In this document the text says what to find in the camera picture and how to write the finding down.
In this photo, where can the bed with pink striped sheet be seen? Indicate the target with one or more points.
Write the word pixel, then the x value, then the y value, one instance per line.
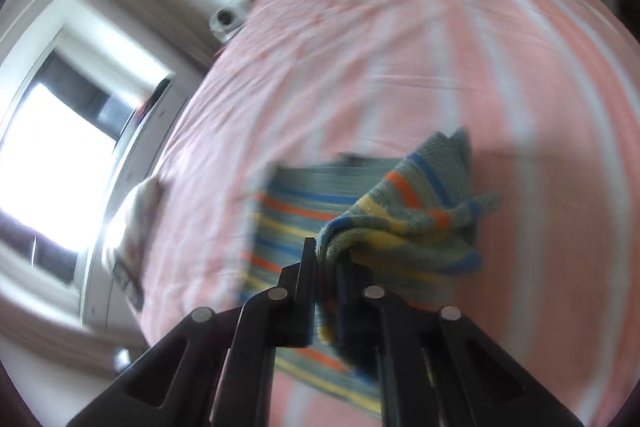
pixel 400 57

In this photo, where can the white security camera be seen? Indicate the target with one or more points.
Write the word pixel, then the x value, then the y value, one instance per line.
pixel 225 19

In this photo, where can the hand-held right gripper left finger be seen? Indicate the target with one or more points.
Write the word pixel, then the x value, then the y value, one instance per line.
pixel 305 297

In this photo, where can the striped knit sweater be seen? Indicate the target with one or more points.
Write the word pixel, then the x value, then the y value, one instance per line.
pixel 410 207

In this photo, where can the beige curtain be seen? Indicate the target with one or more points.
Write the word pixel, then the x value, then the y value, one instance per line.
pixel 165 22

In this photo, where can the window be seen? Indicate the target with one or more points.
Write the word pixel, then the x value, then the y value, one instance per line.
pixel 55 147

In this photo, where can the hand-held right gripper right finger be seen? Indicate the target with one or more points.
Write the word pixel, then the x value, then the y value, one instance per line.
pixel 352 302

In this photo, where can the diamond pattern pillow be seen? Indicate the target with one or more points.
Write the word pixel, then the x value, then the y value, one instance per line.
pixel 137 212

